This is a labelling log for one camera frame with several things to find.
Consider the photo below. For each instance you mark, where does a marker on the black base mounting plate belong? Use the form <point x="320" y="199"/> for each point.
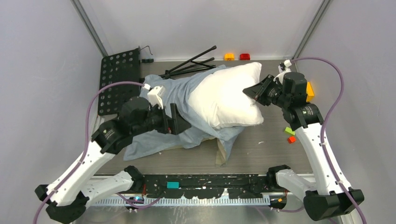
<point x="237" y="186"/>

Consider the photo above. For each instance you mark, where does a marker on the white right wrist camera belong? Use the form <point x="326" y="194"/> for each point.
<point x="283" y="68"/>

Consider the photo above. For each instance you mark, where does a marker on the black folding stand legs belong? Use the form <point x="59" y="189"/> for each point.
<point x="191" y="65"/>

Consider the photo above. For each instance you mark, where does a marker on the green block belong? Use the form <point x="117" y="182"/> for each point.
<point x="289" y="131"/>

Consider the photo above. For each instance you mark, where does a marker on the orange red block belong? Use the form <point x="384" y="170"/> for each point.
<point x="291" y="139"/>

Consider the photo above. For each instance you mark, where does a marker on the teal block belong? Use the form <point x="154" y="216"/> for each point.
<point x="173" y="185"/>

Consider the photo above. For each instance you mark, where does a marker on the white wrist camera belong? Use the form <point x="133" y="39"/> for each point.
<point x="154" y="95"/>
<point x="283" y="68"/>

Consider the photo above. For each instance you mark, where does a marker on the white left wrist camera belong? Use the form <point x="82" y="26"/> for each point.
<point x="154" y="95"/>

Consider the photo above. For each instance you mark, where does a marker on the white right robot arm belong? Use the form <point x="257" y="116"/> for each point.
<point x="331" y="194"/>

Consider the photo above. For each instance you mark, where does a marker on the black perforated music stand tray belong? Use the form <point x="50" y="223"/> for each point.
<point x="124" y="66"/>

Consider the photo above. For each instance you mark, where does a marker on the white pillow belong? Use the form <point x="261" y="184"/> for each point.
<point x="220" y="101"/>

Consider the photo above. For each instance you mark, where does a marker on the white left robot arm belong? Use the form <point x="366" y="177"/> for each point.
<point x="68" y="197"/>

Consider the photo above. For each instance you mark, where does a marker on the yellow orange round block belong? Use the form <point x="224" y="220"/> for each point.
<point x="229" y="57"/>

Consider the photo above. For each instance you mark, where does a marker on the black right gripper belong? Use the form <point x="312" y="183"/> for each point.
<point x="258" y="90"/>

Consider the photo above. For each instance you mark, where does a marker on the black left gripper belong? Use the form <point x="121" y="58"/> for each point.
<point x="180" y="122"/>

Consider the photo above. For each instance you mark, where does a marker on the yellow rectangular block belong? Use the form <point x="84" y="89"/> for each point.
<point x="310" y="92"/>

